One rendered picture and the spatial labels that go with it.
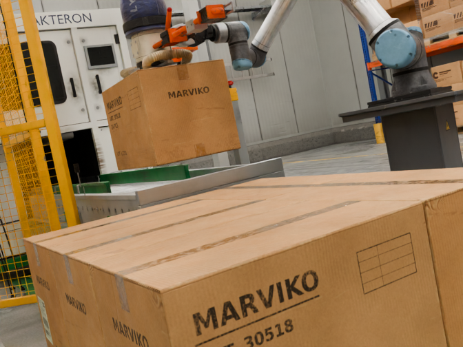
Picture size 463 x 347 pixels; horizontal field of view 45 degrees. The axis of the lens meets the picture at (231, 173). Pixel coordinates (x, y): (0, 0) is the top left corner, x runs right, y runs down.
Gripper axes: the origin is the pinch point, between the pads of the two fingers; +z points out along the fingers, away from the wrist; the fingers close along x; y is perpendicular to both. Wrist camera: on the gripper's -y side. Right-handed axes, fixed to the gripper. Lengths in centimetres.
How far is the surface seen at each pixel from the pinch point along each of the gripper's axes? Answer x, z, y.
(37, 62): 7, 45, 65
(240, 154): -58, -47, 45
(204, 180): -63, 6, -12
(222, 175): -62, -2, -11
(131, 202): -65, 36, -2
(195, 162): -88, -421, 861
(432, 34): 56, -702, 428
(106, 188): -61, 25, 63
